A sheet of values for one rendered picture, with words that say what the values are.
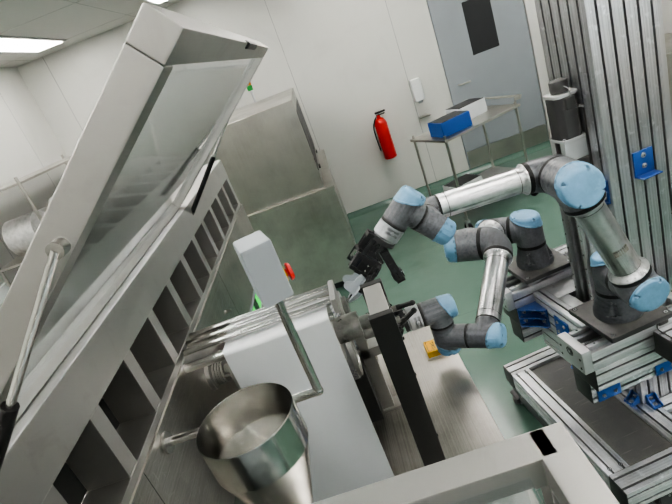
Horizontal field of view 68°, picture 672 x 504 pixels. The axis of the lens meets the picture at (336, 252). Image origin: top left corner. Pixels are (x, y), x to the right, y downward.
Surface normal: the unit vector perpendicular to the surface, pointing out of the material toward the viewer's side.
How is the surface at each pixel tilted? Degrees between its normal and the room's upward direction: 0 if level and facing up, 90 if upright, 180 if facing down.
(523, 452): 0
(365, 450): 90
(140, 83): 90
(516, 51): 90
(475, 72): 90
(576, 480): 0
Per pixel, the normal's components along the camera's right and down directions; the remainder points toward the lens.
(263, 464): 0.39, 0.23
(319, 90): 0.07, 0.36
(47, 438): 0.94, -0.34
